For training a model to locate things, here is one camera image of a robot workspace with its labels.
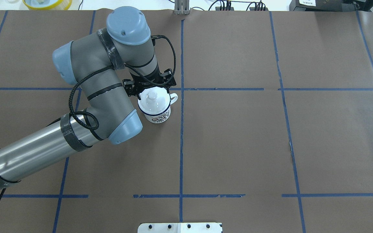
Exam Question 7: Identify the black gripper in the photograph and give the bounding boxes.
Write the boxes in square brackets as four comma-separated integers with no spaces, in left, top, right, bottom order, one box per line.
[123,68,177,99]

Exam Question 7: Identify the white enamel mug lid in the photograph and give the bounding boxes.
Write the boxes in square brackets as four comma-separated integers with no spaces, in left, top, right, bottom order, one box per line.
[138,87,171,116]

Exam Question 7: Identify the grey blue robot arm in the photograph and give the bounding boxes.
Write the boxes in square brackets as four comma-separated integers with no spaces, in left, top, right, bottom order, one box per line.
[0,6,176,190]

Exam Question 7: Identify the white enamel mug blue rim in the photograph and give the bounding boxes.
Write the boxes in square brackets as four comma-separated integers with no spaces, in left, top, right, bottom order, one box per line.
[141,93,178,124]

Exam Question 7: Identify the yellow round container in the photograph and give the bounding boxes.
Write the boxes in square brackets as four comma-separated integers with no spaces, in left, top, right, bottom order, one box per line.
[22,0,73,10]

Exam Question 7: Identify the black equipment box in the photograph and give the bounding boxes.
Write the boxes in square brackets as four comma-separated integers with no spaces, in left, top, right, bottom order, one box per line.
[289,0,373,12]

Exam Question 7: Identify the grey metal clamp bracket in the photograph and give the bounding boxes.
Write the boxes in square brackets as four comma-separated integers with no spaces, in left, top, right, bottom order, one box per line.
[172,0,190,15]

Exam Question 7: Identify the black cable plugs left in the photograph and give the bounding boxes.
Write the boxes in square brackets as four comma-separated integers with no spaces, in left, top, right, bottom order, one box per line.
[208,0,233,11]

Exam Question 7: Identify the black cable plugs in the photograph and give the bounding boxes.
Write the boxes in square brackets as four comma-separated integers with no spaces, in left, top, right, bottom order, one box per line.
[208,0,233,11]
[246,0,268,11]

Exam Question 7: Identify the black cable plugs right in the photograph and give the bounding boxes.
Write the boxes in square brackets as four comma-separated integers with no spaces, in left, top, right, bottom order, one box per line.
[246,0,268,11]

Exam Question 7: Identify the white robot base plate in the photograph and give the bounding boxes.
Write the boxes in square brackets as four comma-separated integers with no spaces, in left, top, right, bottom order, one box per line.
[137,222,223,233]

